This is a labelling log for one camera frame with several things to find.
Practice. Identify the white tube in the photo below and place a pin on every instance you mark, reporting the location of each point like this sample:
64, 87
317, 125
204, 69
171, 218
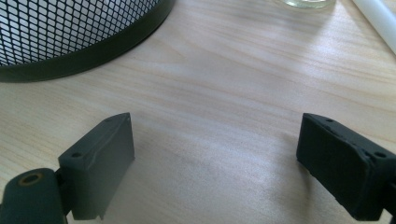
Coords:
378, 18

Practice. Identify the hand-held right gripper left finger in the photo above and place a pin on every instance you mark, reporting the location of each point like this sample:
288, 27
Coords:
102, 165

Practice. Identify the black mesh trash bin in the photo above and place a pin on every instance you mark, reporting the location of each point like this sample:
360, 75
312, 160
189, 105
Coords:
77, 63

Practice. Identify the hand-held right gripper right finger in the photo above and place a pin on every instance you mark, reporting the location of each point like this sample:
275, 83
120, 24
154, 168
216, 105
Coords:
336, 161

